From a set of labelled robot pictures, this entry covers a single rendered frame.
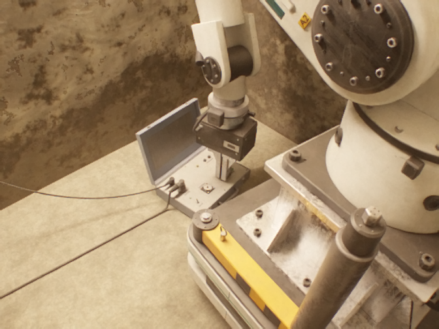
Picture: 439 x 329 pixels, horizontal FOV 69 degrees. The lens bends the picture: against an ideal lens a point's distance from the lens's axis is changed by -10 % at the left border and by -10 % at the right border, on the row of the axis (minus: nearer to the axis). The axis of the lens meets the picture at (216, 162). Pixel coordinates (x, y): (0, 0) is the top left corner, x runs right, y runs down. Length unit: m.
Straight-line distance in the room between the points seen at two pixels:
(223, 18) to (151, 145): 0.67
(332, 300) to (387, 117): 0.38
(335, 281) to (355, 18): 0.46
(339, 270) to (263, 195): 0.67
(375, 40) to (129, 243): 1.21
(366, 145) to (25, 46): 1.25
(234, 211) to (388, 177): 0.57
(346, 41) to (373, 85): 0.10
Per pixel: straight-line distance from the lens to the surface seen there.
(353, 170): 0.84
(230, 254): 0.99
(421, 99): 0.82
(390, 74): 0.66
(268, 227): 1.13
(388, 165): 0.78
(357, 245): 0.57
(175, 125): 1.66
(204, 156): 1.77
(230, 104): 1.33
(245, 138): 1.38
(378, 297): 0.96
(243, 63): 1.28
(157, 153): 1.62
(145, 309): 1.35
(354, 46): 0.68
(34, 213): 1.74
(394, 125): 0.76
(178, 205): 1.57
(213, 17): 1.23
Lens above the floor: 1.22
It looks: 42 degrees down
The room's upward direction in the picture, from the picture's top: 3 degrees clockwise
